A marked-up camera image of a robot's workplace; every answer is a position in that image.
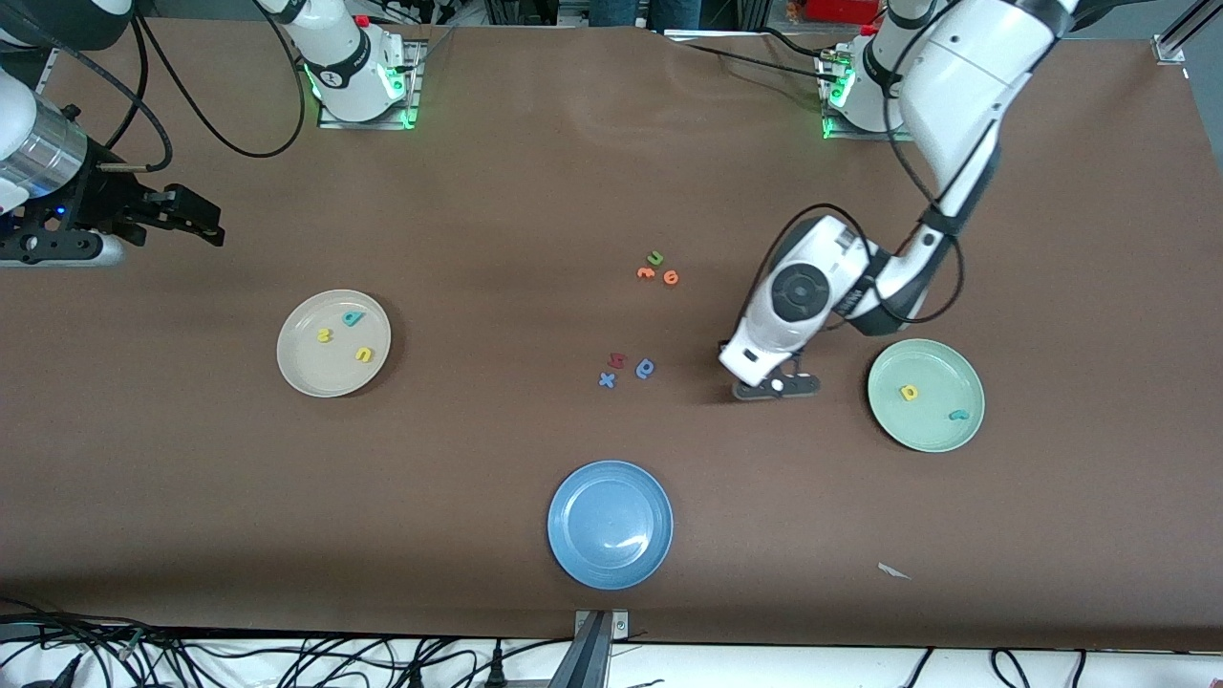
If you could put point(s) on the teal letter p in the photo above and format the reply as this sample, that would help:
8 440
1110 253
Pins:
350 322

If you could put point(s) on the grey metal support beam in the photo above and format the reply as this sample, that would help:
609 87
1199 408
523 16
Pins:
597 659

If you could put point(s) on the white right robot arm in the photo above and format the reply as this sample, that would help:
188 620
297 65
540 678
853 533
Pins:
344 57

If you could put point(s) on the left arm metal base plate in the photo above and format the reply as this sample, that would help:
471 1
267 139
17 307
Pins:
836 132

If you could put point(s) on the red box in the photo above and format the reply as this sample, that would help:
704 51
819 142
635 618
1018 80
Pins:
841 10

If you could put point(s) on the green round plate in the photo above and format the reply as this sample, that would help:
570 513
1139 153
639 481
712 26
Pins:
932 430

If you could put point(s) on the white paper scrap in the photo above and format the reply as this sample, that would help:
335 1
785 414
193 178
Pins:
891 570

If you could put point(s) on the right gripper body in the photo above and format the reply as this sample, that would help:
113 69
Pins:
98 197

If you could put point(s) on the beige round plate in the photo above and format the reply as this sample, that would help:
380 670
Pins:
330 373

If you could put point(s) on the blue round plate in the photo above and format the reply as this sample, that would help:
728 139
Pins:
610 526

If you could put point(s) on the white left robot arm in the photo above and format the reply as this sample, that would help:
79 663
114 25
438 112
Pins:
965 86

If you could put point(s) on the black power plug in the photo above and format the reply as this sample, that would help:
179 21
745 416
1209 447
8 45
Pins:
496 669

